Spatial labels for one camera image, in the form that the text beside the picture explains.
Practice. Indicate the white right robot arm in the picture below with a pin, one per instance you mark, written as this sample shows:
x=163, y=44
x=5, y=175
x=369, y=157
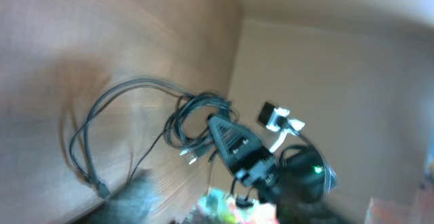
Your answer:
x=299, y=175

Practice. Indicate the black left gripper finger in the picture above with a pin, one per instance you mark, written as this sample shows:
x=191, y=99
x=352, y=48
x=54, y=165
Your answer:
x=132, y=204

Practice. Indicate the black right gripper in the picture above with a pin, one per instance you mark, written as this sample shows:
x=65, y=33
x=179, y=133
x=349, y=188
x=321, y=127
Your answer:
x=240, y=151

